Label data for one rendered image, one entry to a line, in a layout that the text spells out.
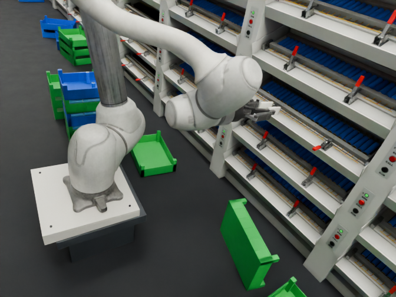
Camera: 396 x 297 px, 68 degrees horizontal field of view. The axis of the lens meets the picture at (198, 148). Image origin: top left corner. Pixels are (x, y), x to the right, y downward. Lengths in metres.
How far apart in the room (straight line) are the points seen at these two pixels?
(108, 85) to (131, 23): 0.36
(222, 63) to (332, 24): 0.52
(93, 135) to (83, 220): 0.30
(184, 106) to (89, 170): 0.42
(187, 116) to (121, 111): 0.40
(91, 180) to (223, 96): 0.57
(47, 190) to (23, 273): 0.32
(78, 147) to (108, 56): 0.32
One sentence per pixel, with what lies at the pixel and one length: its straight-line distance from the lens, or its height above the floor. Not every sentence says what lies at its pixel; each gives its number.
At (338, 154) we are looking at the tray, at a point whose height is 0.54.
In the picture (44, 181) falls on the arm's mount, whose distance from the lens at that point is 1.25.
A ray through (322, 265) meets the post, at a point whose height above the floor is 0.09.
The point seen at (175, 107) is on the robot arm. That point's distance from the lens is 0.77.
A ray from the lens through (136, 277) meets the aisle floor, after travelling 1.25.
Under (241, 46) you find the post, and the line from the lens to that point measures 1.35.
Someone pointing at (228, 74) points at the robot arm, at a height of 0.85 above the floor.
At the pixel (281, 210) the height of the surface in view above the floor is 0.15.
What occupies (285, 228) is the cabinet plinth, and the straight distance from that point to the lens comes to 1.48.
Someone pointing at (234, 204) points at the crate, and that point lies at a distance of 1.27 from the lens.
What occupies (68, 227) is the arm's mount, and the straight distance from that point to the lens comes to 1.10.
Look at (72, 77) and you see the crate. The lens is 1.79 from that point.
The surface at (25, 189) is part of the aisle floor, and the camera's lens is 1.62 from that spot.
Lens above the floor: 1.10
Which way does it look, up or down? 37 degrees down
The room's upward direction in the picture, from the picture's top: 11 degrees clockwise
